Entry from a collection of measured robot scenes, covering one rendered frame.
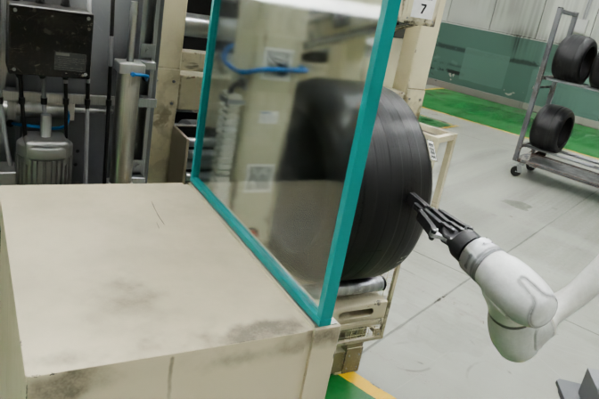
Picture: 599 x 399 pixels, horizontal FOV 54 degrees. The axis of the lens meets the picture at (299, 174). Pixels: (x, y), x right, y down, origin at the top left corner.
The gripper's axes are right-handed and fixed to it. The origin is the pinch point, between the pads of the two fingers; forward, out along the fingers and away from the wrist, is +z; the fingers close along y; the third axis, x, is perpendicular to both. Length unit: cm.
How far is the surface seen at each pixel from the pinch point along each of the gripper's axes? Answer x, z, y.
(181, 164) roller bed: 22, 63, 38
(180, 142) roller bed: 16, 67, 38
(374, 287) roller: 35.4, 11.2, -6.9
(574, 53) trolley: 19, 313, -470
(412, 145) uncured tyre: -10.7, 11.2, -2.2
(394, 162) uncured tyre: -7.4, 8.1, 4.5
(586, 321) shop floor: 134, 63, -245
